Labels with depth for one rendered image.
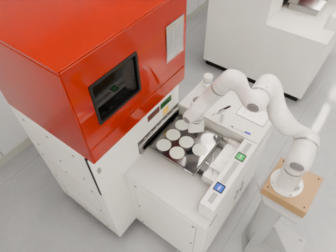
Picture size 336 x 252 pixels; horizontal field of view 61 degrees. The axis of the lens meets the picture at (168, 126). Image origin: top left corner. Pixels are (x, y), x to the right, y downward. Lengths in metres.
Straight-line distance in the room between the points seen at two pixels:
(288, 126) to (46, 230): 2.16
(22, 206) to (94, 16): 2.10
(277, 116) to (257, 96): 0.17
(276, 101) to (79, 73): 0.89
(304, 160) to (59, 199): 2.16
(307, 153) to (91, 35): 1.11
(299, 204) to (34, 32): 1.61
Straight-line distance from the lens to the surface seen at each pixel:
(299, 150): 1.52
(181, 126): 2.02
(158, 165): 1.93
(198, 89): 2.19
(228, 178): 1.75
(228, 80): 1.39
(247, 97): 1.32
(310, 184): 1.94
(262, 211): 2.16
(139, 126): 1.76
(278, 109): 1.43
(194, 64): 3.99
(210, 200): 1.67
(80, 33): 1.26
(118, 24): 1.27
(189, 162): 1.85
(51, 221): 2.85
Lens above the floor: 2.45
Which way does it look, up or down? 50 degrees down
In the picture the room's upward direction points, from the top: 2 degrees counter-clockwise
